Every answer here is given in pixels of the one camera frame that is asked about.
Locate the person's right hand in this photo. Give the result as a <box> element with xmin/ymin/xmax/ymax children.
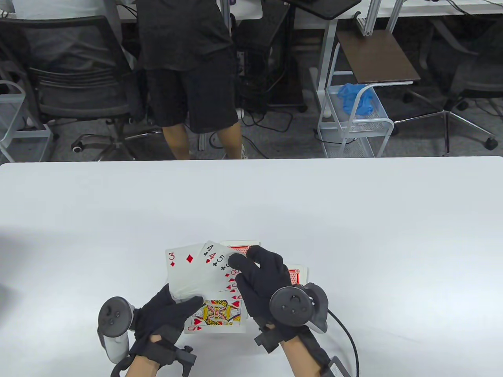
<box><xmin>229</xmin><ymin>246</ymin><xmax>311</xmax><ymax>342</ymax></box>

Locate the person's left hand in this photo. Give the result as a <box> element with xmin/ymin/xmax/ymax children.
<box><xmin>128</xmin><ymin>284</ymin><xmax>205</xmax><ymax>368</ymax></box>

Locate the person's left forearm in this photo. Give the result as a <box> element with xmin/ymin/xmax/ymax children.
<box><xmin>125</xmin><ymin>355</ymin><xmax>161</xmax><ymax>377</ymax></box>

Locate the person's right forearm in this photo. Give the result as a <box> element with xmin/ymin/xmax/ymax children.
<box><xmin>280</xmin><ymin>339</ymin><xmax>327</xmax><ymax>377</ymax></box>

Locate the dark grey right controller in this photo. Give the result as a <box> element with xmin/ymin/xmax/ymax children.
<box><xmin>269</xmin><ymin>283</ymin><xmax>329</xmax><ymax>334</ymax></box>

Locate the grey and white left controller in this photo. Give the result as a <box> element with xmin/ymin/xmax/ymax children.
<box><xmin>97</xmin><ymin>296</ymin><xmax>136</xmax><ymax>364</ymax></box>

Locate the blue plastic bag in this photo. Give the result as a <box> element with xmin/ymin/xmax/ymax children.
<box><xmin>338</xmin><ymin>83</ymin><xmax>376</xmax><ymax>117</ymax></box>

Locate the white metal rack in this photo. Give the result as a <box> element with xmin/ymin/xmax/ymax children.
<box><xmin>0</xmin><ymin>81</ymin><xmax>53</xmax><ymax>162</ymax></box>

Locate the black mesh office chair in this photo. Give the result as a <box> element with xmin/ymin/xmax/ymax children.
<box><xmin>0</xmin><ymin>16</ymin><xmax>162</xmax><ymax>161</ymax></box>

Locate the black computer tower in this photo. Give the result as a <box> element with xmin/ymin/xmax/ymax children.
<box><xmin>234</xmin><ymin>4</ymin><xmax>308</xmax><ymax>114</ymax></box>

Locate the brown wooden board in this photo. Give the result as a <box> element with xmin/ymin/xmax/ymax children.
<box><xmin>336</xmin><ymin>29</ymin><xmax>421</xmax><ymax>85</ymax></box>

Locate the white office desk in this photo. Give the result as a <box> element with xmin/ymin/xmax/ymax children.
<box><xmin>295</xmin><ymin>0</ymin><xmax>503</xmax><ymax>118</ymax></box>
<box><xmin>116</xmin><ymin>0</ymin><xmax>263</xmax><ymax>21</ymax></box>

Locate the black tray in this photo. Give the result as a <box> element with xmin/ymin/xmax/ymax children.
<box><xmin>284</xmin><ymin>0</ymin><xmax>361</xmax><ymax>19</ymax></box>

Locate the dark grey office chair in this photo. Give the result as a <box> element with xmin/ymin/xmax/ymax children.
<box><xmin>393</xmin><ymin>18</ymin><xmax>503</xmax><ymax>156</ymax></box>

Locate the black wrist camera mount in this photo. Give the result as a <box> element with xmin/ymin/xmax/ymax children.
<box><xmin>172</xmin><ymin>346</ymin><xmax>198</xmax><ymax>376</ymax></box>
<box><xmin>254</xmin><ymin>328</ymin><xmax>284</xmax><ymax>354</ymax></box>

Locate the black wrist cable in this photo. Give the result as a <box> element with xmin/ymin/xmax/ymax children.
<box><xmin>327</xmin><ymin>309</ymin><xmax>360</xmax><ymax>377</ymax></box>

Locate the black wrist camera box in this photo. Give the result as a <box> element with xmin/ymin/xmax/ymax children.
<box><xmin>323</xmin><ymin>355</ymin><xmax>351</xmax><ymax>377</ymax></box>

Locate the tangle of black cables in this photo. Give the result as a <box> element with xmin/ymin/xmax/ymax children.
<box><xmin>208</xmin><ymin>59</ymin><xmax>293</xmax><ymax>159</ymax></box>

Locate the white wire cart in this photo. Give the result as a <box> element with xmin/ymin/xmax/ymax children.
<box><xmin>318</xmin><ymin>41</ymin><xmax>395</xmax><ymax>158</ymax></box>

